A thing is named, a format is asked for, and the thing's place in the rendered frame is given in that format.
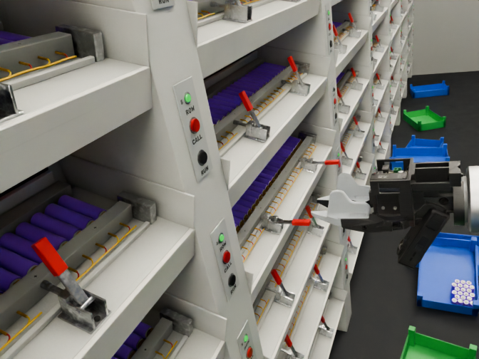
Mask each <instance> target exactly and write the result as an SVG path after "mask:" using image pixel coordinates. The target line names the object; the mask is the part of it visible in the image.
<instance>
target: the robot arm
mask: <svg viewBox="0 0 479 359"><path fill-rule="evenodd" d="M398 161H403V170H402V169H401V167H394V169H393V170H390V167H389V165H385V162H398ZM376 164H377V170H378V172H375V173H372V174H371V177H370V186H368V185H359V184H357V183H356V181H355V180H354V178H353V177H352V176H351V175H350V174H349V173H345V172H343V173H341V174H340V175H339V176H338V179H337V184H336V190H334V191H332V192H331V193H330V195H329V196H326V197H321V198H318V199H317V203H319V204H321V205H323V206H325V207H327V208H328V211H324V210H321V211H320V210H319V211H311V215H312V216H313V217H316V218H318V219H320V220H323V221H325V222H328V223H330V224H333V225H336V226H338V227H342V228H343V229H350V230H354V231H360V232H380V231H393V230H399V229H407V228H409V227H411V228H410V229H409V231H408V233H407V235H406V236H405V237H404V238H403V239H402V240H401V242H400V244H399V245H398V248H397V255H398V263H399V264H401V265H404V266H407V267H408V268H410V269H415V267H416V265H417V264H418V263H419V262H420V261H421V260H422V258H423V257H424V254H425V253H426V251H427V250H428V248H429V247H430V245H431V244H432V243H433V241H434V240H435V238H436V237H437V236H438V234H439V233H440V231H441V230H442V228H443V227H444V226H445V224H446V223H447V221H448V220H449V219H450V213H454V225H457V226H465V222H467V223H468V231H469V232H470V233H479V166H468V167H467V168H466V176H463V174H461V171H460V161H445V162H413V157H410V158H395V159H380V160H376ZM372 207H373V208H374V212H373V213H372V214H369V213H370V211H371V208H372Z"/></svg>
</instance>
